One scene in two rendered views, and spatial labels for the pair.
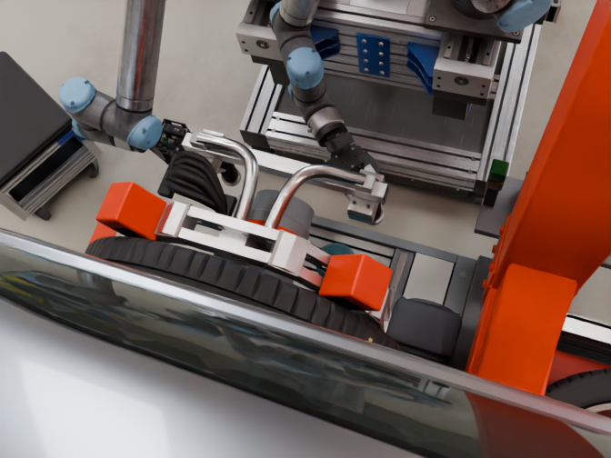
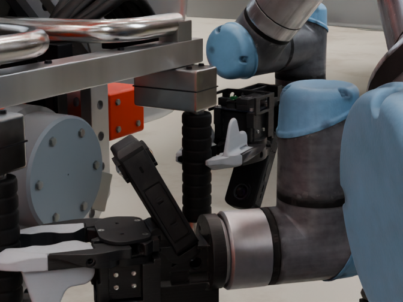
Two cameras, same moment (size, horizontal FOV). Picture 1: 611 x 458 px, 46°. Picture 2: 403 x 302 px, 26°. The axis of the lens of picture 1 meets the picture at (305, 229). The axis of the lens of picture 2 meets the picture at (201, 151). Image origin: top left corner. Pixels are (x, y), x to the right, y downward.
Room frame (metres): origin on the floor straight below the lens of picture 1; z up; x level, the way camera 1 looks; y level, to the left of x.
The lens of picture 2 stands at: (0.67, -0.90, 1.10)
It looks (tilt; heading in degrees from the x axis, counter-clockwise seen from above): 14 degrees down; 84
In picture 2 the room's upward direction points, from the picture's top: straight up
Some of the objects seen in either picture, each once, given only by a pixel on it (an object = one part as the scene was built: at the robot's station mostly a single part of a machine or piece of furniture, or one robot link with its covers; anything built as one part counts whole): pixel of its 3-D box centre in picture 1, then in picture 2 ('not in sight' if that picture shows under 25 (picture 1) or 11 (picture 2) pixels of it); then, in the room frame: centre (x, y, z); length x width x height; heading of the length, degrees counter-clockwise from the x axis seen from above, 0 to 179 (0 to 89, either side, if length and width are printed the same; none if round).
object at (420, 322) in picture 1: (408, 385); not in sight; (0.26, -0.13, 0.26); 0.42 x 0.18 x 0.35; 144
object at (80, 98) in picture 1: (90, 105); (294, 41); (0.93, 0.35, 0.95); 0.11 x 0.08 x 0.11; 44
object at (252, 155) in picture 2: not in sight; (246, 150); (0.83, 0.17, 0.83); 0.09 x 0.05 x 0.02; 62
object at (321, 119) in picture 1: (325, 126); (237, 247); (0.78, -0.12, 0.81); 0.08 x 0.05 x 0.08; 99
